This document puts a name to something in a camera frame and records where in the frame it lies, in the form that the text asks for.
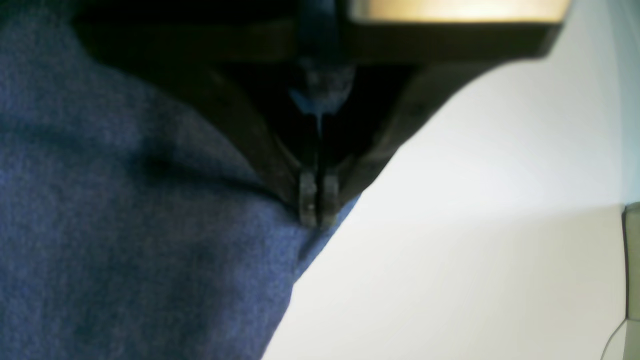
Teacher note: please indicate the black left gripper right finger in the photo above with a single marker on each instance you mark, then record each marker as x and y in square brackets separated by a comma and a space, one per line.
[399, 62]

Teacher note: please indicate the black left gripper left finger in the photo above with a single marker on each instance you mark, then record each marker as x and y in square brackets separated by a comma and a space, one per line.
[230, 60]

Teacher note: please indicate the blue t-shirt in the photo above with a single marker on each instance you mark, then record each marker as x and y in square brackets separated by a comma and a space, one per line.
[131, 228]

